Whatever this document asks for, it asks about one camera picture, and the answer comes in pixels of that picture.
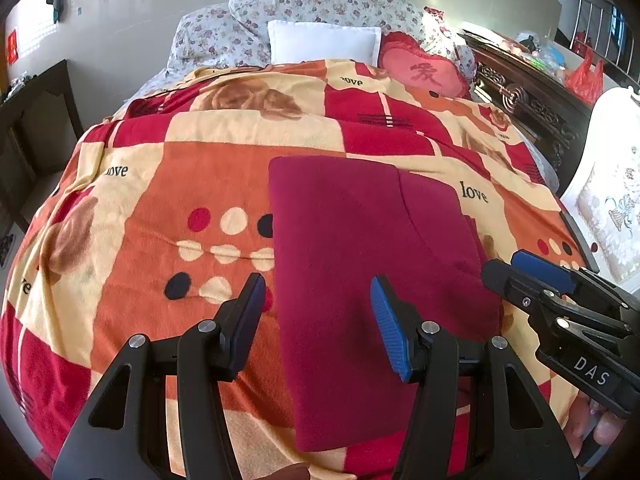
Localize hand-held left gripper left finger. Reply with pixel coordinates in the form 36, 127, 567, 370
52, 272, 267, 480

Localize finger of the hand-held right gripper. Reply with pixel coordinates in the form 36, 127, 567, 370
481, 258, 632, 339
511, 248, 640, 312

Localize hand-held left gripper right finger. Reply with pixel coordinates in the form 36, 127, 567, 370
369, 274, 583, 480

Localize maroon knit garment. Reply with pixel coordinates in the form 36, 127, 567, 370
268, 156, 503, 453

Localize person's right hand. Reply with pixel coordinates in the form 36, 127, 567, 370
565, 392, 628, 466

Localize white embroidered chair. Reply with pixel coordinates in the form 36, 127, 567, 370
560, 85, 640, 294

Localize floral bed sheet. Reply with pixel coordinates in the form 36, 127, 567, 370
527, 147, 559, 194

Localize printed red orange blanket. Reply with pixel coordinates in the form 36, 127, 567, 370
0, 59, 589, 479

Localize carved dark wooden nightstand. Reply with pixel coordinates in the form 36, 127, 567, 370
457, 32, 594, 194

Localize red plastic bag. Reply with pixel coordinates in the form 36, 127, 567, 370
565, 47, 607, 106

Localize clear plastic bag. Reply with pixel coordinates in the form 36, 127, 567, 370
515, 32, 569, 77

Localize red heart-shaped pillow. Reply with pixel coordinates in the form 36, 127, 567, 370
378, 31, 474, 100

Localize floral cushion with red trim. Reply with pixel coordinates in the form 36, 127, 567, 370
422, 6, 477, 97

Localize metal stair railing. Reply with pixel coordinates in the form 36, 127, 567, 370
567, 0, 640, 87

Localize white pillow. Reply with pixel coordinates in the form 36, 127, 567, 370
266, 20, 384, 67

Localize small floral pillow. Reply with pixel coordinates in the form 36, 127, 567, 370
166, 4, 273, 70

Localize large floral pillow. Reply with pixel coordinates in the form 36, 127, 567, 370
229, 0, 427, 63

